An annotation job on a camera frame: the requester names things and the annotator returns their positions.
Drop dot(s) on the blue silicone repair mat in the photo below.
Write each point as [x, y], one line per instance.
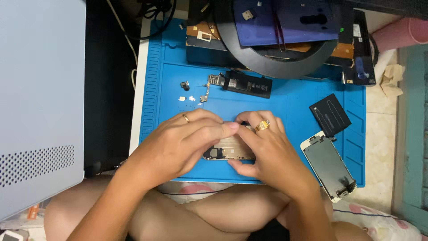
[254, 100]

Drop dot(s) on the dark blue phone back cover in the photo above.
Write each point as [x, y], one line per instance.
[284, 21]

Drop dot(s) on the black tool box with parts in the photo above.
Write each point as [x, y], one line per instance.
[207, 43]

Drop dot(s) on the black phone battery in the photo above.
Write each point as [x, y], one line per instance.
[330, 115]

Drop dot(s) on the black flat device with labels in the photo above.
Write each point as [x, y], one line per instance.
[360, 50]

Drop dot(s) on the person's legs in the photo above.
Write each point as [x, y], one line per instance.
[187, 214]

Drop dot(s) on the crumpled beige tissue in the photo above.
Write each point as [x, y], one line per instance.
[392, 78]

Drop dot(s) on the small black camera module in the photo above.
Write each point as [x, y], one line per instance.
[185, 85]

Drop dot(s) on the person's left hand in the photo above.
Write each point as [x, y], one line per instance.
[174, 147]

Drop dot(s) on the black battery with logic board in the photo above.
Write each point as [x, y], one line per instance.
[245, 84]

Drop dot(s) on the black tweezers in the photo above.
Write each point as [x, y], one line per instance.
[280, 30]

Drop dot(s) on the gold phone housing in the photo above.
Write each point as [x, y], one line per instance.
[230, 149]

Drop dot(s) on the grey computer case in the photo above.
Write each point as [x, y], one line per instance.
[40, 100]

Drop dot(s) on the person's right hand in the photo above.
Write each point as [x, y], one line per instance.
[270, 157]

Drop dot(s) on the white phone screen assembly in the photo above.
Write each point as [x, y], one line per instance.
[329, 165]

